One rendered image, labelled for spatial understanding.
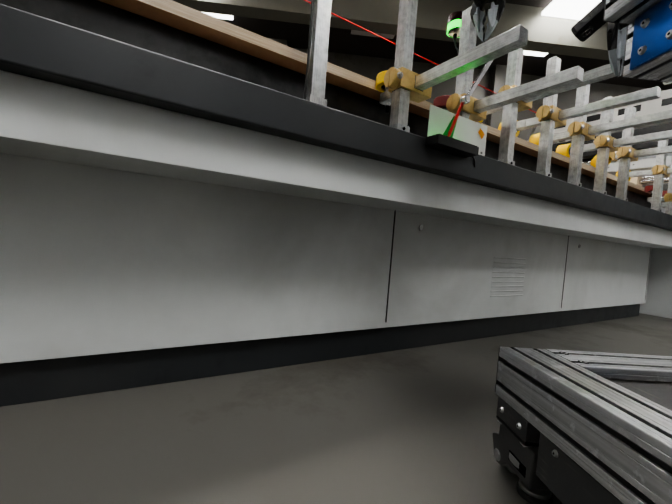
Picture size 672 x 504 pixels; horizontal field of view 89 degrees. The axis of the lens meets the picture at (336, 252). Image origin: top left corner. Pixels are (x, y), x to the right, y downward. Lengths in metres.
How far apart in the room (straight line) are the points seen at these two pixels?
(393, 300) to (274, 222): 0.53
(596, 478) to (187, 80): 0.85
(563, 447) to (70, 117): 0.90
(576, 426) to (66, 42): 0.91
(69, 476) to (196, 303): 0.41
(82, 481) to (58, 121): 0.57
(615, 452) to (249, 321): 0.80
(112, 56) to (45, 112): 0.14
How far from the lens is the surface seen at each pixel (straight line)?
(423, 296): 1.37
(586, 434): 0.58
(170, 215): 0.93
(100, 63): 0.73
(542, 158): 1.58
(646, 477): 0.53
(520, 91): 1.14
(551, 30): 5.54
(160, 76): 0.73
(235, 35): 1.01
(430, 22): 4.97
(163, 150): 0.74
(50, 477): 0.78
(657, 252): 3.66
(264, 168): 0.78
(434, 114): 1.08
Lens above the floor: 0.40
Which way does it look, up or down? 2 degrees down
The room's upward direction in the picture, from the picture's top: 4 degrees clockwise
